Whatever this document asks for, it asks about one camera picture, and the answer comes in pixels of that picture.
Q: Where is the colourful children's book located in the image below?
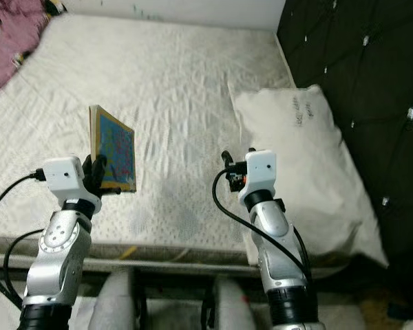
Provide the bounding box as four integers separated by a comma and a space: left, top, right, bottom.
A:
88, 104, 138, 195

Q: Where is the white pillow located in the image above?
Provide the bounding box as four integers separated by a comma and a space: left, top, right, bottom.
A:
227, 85, 390, 270

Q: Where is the white quilted mattress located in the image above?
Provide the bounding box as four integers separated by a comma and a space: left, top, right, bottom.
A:
0, 15, 390, 273

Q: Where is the silver left robot leg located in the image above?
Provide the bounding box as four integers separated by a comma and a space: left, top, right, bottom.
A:
89, 268, 139, 330

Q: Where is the silver robot leg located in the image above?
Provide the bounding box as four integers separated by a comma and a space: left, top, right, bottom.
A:
89, 268, 139, 330
206, 278, 263, 330

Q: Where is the silver right robot leg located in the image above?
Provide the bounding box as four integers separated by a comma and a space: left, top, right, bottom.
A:
206, 278, 263, 330

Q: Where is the pink cartoon print blanket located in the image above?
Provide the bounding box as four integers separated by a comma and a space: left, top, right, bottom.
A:
0, 0, 53, 101

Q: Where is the black tufted headboard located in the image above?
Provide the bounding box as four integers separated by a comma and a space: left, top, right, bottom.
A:
275, 0, 413, 277

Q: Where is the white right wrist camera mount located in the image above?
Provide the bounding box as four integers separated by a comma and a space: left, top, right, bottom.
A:
237, 150, 278, 208

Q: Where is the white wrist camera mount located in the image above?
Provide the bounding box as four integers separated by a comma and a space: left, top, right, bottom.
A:
41, 156, 100, 215
237, 150, 278, 208

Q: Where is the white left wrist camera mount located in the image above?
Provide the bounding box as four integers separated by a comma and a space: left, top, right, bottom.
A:
41, 156, 100, 215

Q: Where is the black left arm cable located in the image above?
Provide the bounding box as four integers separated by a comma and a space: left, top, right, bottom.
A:
0, 169, 46, 311

